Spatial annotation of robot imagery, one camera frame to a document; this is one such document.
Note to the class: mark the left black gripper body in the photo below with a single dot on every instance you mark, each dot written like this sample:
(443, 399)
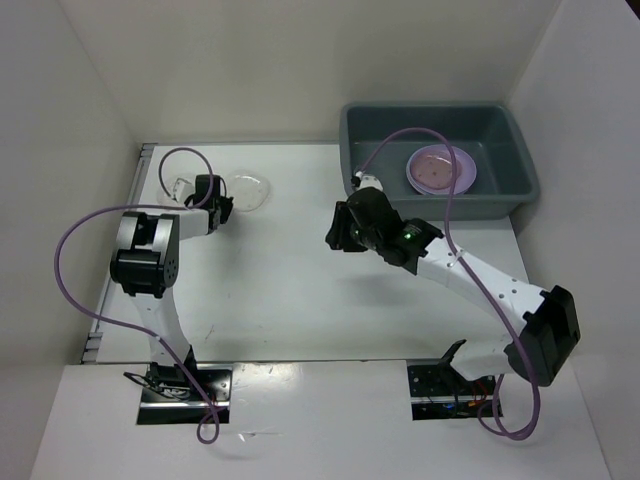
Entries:
(224, 205)

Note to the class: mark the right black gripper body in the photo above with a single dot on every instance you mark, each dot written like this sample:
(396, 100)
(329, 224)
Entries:
(367, 237)

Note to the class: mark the clear square dish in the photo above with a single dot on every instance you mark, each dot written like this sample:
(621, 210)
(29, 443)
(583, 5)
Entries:
(163, 194)
(249, 190)

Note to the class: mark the brown translucent square dish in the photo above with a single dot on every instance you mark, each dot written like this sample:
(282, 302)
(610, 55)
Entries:
(432, 168)

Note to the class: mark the purple plate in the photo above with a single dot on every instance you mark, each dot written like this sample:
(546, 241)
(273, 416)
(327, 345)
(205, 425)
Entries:
(466, 172)

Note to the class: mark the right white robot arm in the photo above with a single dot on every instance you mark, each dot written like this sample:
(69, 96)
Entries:
(542, 325)

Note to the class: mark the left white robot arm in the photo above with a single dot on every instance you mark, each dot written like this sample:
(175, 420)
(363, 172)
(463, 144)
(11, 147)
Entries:
(145, 263)

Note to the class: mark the grey plastic bin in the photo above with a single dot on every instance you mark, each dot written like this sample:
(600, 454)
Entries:
(379, 137)

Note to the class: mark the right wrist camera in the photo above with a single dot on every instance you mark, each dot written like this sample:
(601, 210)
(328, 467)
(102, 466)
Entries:
(361, 180)

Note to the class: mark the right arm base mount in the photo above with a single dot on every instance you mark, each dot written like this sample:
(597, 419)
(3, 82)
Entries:
(438, 392)

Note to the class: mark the aluminium table edge rail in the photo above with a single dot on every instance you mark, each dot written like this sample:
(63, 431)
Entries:
(107, 344)

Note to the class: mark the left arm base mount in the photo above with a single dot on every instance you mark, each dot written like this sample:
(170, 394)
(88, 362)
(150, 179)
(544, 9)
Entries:
(166, 401)

